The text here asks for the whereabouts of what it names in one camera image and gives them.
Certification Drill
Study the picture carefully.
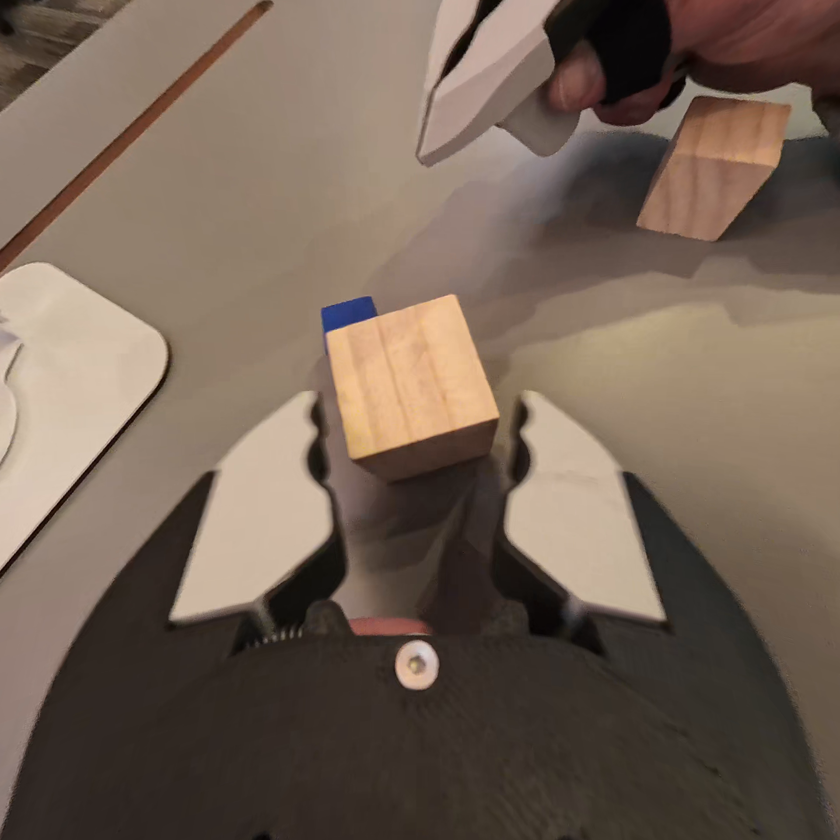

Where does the person's right hand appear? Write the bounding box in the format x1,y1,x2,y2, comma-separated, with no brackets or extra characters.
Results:
546,0,840,127

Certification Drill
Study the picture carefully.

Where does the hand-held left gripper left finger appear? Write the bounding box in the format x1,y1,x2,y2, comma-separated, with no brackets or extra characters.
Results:
168,390,347,632

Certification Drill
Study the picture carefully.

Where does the large plain wooden cube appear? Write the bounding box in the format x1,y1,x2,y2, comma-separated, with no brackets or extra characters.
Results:
326,294,500,484
637,96,792,242

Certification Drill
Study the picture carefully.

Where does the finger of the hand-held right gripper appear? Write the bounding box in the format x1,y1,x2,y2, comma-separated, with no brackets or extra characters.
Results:
415,0,560,166
428,0,484,101

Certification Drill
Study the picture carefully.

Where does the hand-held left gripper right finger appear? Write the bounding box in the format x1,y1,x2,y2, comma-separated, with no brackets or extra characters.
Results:
492,389,668,636

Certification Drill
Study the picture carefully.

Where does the small blue wooden cube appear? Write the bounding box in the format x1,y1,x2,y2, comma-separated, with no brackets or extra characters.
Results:
321,297,380,355

